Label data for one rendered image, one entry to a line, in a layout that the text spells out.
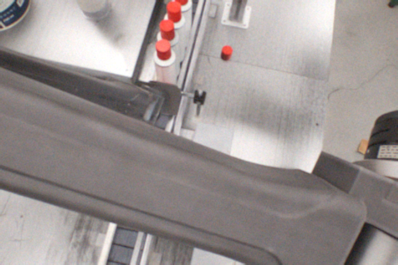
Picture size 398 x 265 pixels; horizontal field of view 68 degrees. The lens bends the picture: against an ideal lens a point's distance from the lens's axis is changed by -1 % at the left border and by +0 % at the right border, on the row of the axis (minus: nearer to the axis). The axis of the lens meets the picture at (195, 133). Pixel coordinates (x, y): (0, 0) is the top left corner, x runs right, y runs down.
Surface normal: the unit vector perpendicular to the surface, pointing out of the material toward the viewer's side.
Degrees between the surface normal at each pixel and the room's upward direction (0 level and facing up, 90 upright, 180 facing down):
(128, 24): 0
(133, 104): 75
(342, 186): 57
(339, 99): 0
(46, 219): 0
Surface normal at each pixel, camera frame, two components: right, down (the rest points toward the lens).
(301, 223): 0.17, 0.18
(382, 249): -0.54, -0.14
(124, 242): 0.03, -0.29
